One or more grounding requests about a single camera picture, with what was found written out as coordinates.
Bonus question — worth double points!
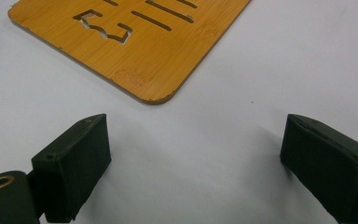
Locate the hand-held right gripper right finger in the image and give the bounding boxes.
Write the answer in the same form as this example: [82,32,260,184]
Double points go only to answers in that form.
[280,113,358,224]

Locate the slotted bamboo board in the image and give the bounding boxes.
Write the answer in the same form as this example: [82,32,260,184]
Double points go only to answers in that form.
[7,0,253,105]

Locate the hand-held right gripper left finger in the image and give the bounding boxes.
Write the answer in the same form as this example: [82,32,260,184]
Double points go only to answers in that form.
[31,113,113,224]

